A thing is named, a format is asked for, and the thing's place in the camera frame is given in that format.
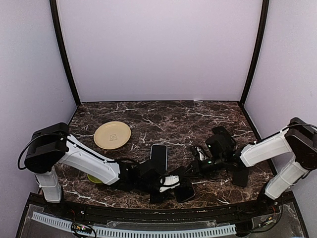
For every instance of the right black frame post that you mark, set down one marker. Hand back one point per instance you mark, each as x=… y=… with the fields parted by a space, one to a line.
x=256 y=52

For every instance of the pink phone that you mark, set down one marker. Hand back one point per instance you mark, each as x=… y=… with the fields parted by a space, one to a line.
x=159 y=155
x=184 y=194

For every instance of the white cable duct strip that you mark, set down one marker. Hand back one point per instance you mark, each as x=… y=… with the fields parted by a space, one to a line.
x=104 y=232

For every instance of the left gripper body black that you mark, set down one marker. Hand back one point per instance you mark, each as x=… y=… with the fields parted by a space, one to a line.
x=143 y=186

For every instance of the black frame post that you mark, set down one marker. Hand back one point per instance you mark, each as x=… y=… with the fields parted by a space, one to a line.
x=256 y=52
x=63 y=53

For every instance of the beige round plate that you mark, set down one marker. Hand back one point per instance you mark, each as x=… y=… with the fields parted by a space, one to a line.
x=112 y=135

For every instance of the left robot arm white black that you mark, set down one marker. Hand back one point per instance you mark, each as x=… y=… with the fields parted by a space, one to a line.
x=55 y=145

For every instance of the green bowl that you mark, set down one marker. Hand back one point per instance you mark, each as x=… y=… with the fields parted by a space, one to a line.
x=94 y=179

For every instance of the black front rail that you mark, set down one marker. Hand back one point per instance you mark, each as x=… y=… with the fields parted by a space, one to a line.
x=91 y=214

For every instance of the black phone case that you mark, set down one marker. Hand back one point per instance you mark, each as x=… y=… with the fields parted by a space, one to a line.
x=221 y=130
x=184 y=183

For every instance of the light blue phone case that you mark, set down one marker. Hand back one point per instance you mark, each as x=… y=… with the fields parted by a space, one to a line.
x=159 y=156

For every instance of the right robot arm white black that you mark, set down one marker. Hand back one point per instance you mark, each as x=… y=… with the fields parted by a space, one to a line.
x=296 y=143

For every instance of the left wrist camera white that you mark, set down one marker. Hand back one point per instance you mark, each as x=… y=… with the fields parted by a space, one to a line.
x=168 y=182

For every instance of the left black frame post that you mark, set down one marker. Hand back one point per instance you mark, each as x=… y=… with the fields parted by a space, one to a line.
x=63 y=53

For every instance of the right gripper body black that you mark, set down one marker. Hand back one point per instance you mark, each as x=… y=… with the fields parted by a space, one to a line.
x=216 y=164

